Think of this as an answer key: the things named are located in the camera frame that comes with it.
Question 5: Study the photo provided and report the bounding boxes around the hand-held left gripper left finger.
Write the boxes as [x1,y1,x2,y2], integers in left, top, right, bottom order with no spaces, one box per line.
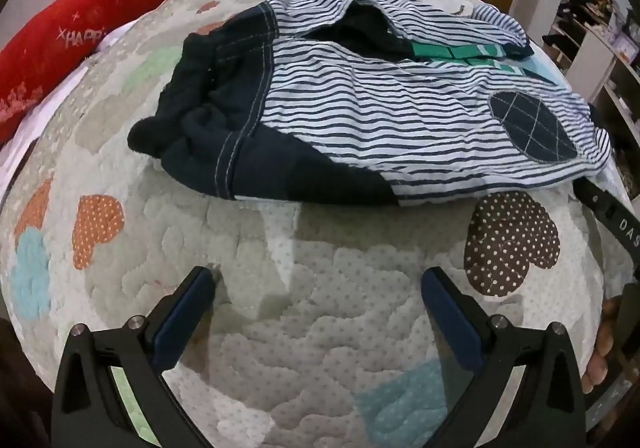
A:
[50,266,221,448]

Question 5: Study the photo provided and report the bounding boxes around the striped navy pants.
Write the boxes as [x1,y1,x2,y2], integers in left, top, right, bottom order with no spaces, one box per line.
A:
[127,0,613,207]

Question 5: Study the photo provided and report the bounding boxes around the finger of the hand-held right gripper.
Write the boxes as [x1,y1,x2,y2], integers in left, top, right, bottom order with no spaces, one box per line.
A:
[571,177,621,235]

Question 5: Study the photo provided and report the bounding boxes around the white open shelf unit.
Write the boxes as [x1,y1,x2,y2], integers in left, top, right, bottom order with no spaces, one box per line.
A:
[542,0,640,199]

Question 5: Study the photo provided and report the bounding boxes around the person's right hand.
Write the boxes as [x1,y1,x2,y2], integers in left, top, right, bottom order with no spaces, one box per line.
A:
[581,295,624,395]

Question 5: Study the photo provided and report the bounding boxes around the heart-patterned quilt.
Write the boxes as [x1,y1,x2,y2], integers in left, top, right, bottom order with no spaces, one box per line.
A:
[0,0,640,448]

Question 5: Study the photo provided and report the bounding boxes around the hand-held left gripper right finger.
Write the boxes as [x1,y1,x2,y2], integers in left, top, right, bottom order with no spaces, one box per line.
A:
[421,266,589,448]

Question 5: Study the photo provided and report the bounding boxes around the white bed sheet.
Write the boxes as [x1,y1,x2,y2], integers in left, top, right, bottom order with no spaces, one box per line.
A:
[0,26,131,189]

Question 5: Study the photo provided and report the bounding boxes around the red pillow with white print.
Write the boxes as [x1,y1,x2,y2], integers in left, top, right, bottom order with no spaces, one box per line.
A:
[0,0,241,144]

